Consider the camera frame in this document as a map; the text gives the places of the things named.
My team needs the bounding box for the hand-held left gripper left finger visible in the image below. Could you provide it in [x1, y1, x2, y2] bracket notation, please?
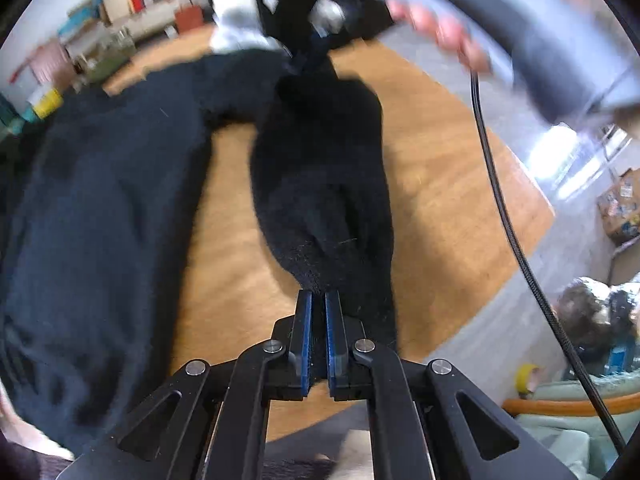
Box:
[56, 290, 314, 480]

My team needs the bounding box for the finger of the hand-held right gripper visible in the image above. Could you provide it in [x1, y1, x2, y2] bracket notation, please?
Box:
[257, 0, 349, 72]

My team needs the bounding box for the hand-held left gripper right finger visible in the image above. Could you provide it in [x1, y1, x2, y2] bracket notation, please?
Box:
[325, 290, 577, 480]

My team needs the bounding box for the black knit sweater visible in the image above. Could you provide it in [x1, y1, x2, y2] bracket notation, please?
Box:
[0, 49, 398, 461]

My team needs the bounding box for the person's right hand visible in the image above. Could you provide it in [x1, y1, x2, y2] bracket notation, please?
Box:
[387, 1, 494, 75]

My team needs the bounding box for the light grey knit sweater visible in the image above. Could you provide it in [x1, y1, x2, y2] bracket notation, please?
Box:
[209, 0, 283, 55]

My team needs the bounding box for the orange paper bag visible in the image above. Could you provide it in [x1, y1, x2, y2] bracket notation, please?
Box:
[174, 4, 206, 32]

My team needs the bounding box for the white low cabinet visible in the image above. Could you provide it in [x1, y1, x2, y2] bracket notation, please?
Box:
[117, 0, 213, 43]

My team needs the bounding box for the printed cardboard box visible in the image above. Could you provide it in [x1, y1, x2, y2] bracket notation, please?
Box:
[596, 167, 640, 247]

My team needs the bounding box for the yellow tape roll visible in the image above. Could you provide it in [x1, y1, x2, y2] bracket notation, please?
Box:
[515, 363, 542, 397]

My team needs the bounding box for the white square box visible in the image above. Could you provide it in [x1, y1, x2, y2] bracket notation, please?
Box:
[102, 0, 132, 23]

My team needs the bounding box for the green cardboard box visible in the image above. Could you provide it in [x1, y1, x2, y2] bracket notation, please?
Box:
[82, 30, 137, 83]

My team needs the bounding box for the pale green armchair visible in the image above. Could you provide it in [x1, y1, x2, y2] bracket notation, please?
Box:
[502, 370, 640, 478]

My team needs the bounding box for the dark fuzzy bundle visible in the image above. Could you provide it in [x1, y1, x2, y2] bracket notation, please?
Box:
[556, 275, 640, 378]

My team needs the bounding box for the large pink suitcase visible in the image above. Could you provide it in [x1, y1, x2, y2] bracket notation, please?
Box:
[17, 40, 73, 88]

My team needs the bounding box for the yellow bag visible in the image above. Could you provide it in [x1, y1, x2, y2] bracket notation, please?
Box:
[29, 87, 65, 120]

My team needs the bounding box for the teal suitcase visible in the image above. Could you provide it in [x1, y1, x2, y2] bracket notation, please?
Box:
[0, 92, 32, 137]

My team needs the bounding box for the black cable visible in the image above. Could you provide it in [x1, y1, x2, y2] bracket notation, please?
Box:
[469, 69, 628, 461]

